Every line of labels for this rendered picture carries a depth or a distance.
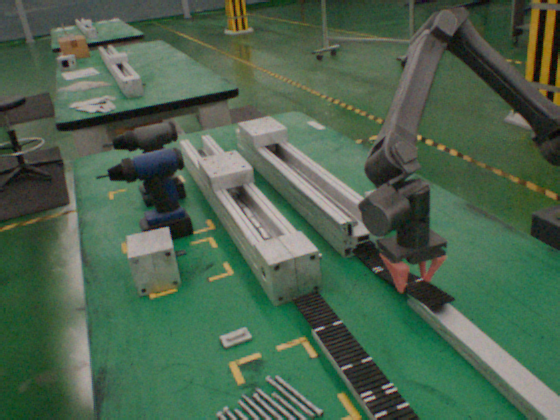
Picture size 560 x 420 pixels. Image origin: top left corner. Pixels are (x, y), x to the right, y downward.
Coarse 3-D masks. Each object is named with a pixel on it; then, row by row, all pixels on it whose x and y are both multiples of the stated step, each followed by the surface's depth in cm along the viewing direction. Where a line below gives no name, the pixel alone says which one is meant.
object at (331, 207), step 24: (240, 144) 177; (288, 144) 159; (264, 168) 159; (288, 168) 141; (312, 168) 139; (288, 192) 140; (312, 192) 126; (336, 192) 127; (312, 216) 126; (336, 216) 113; (360, 216) 118; (336, 240) 115; (360, 240) 114
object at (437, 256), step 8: (440, 248) 94; (416, 256) 91; (424, 256) 91; (432, 256) 92; (440, 256) 93; (424, 264) 98; (432, 264) 94; (440, 264) 94; (424, 272) 98; (432, 272) 95
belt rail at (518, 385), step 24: (432, 312) 90; (456, 312) 89; (456, 336) 84; (480, 336) 83; (480, 360) 79; (504, 360) 78; (504, 384) 75; (528, 384) 74; (528, 408) 72; (552, 408) 70
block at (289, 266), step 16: (272, 240) 105; (288, 240) 104; (304, 240) 103; (256, 256) 105; (272, 256) 99; (288, 256) 99; (304, 256) 99; (320, 256) 106; (272, 272) 98; (288, 272) 99; (304, 272) 100; (320, 272) 102; (272, 288) 99; (288, 288) 101; (304, 288) 102; (320, 288) 103
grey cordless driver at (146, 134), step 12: (132, 132) 143; (144, 132) 143; (156, 132) 144; (168, 132) 144; (120, 144) 142; (132, 144) 142; (144, 144) 143; (156, 144) 145; (144, 180) 151; (180, 180) 152; (144, 192) 148; (180, 192) 151
